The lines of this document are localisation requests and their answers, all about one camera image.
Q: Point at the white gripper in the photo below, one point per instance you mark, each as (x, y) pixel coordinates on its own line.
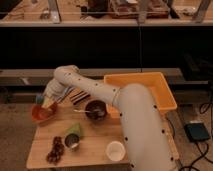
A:
(53, 90)

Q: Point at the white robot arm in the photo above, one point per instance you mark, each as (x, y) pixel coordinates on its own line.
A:
(144, 135)

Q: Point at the red bowl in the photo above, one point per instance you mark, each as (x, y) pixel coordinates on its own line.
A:
(40, 114)

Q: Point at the dark brown bowl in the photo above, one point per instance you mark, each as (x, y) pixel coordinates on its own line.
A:
(96, 110)

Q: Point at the grey blue utensils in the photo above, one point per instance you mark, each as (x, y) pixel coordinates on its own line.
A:
(66, 92)

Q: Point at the black striped item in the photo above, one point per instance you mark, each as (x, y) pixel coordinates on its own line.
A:
(75, 99)

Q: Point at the metal cup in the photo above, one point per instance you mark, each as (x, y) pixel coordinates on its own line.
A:
(72, 141)

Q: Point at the metal spoon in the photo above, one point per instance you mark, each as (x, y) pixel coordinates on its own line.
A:
(83, 111)

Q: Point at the bunch of dark grapes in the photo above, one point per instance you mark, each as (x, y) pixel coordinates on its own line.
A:
(54, 156)

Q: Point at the white cup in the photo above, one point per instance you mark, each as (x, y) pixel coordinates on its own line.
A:
(115, 151)

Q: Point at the wooden shelf bench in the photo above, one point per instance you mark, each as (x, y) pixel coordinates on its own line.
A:
(93, 13)

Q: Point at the orange plastic bin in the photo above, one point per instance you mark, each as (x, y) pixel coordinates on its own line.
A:
(157, 93)

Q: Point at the black foot pedal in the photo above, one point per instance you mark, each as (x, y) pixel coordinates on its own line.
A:
(196, 132)

